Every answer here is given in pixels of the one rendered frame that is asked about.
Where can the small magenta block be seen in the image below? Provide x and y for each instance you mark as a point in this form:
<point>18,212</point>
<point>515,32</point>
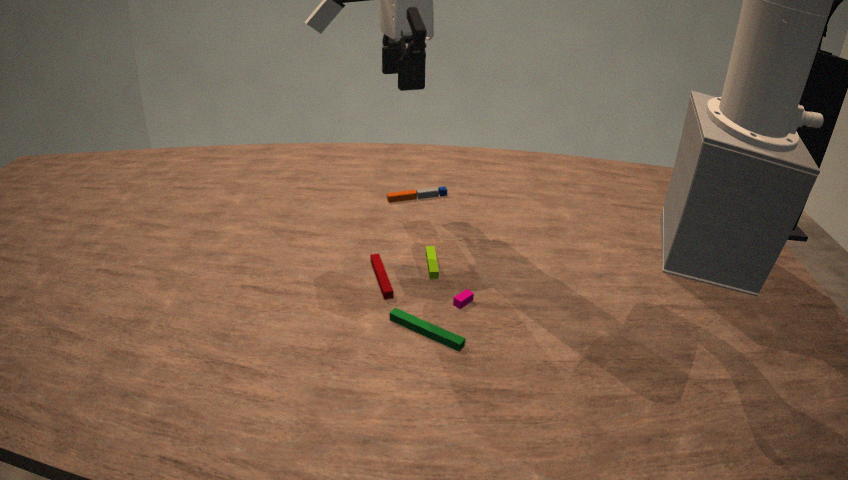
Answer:
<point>463,299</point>

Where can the orange rod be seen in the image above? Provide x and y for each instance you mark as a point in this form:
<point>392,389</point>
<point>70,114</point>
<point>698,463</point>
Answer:
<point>401,196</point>

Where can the red rod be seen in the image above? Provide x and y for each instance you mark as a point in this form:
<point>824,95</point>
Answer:
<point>381,276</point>

